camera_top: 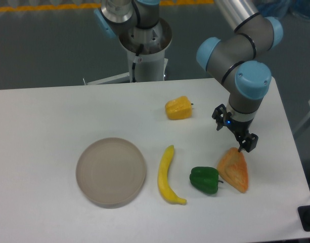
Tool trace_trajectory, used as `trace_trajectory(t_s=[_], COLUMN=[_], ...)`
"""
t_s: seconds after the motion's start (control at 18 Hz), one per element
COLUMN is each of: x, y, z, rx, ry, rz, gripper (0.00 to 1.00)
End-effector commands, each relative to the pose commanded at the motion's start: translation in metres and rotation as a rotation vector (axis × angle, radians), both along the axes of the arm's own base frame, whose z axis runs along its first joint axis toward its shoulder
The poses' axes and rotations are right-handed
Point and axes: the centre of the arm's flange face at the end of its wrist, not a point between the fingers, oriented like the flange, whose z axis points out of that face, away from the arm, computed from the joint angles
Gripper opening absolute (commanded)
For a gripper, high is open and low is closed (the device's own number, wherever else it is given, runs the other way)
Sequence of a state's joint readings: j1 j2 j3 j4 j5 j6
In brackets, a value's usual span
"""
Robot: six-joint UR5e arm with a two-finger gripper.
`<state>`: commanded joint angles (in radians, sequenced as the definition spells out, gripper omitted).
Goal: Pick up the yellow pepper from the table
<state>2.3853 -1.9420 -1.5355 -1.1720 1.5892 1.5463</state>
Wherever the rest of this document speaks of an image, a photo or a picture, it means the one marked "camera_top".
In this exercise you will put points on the yellow toy banana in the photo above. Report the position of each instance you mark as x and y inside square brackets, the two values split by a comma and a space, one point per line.
[162, 178]

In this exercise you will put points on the green toy pepper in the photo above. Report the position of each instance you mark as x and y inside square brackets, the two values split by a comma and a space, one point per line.
[205, 179]

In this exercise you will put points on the yellow toy pepper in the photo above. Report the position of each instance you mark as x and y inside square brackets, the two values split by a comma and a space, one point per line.
[179, 108]

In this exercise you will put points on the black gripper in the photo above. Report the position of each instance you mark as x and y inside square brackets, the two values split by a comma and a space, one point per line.
[247, 141]

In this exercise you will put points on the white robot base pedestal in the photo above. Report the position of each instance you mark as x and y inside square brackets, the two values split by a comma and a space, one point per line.
[145, 50]

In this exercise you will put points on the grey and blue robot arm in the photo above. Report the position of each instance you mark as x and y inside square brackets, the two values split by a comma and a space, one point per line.
[232, 63]

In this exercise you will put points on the beige round plate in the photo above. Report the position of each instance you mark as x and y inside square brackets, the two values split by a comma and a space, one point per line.
[111, 172]

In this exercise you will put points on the orange toy bread slice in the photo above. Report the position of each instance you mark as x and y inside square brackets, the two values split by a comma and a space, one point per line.
[233, 169]

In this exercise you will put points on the black clamp at table edge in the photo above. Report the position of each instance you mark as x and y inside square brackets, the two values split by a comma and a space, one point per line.
[304, 215]

